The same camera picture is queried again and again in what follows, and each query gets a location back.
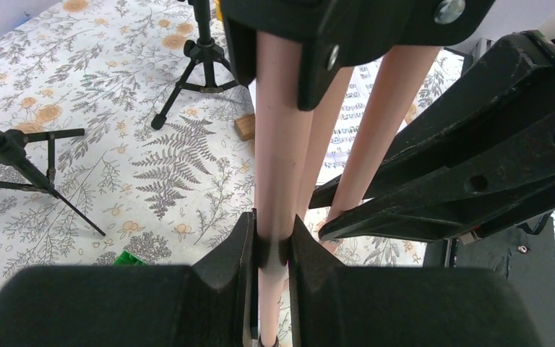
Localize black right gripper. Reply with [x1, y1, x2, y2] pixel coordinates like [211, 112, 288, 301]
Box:
[319, 30, 555, 242]

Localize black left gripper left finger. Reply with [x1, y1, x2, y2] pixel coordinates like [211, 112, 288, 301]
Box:
[0, 212, 256, 346]

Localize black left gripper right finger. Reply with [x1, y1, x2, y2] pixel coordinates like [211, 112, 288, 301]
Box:
[289, 220, 542, 346]

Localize pink music stand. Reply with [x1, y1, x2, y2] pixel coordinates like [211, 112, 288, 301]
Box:
[218, 0, 496, 347]

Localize sheet music page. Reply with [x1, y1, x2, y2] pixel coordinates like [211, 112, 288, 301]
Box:
[322, 50, 465, 174]

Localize green toy brick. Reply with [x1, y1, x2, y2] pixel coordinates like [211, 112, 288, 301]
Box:
[113, 250, 147, 266]

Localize small wooden block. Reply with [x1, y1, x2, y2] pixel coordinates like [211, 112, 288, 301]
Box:
[233, 113, 255, 142]

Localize small black tripod stand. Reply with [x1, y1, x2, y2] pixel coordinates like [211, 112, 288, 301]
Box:
[0, 128, 106, 236]

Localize black microphone tripod stand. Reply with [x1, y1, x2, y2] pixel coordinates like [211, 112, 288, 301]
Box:
[150, 0, 238, 130]

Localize floral patterned table mat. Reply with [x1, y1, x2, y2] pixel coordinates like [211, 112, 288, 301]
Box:
[0, 1, 254, 290]

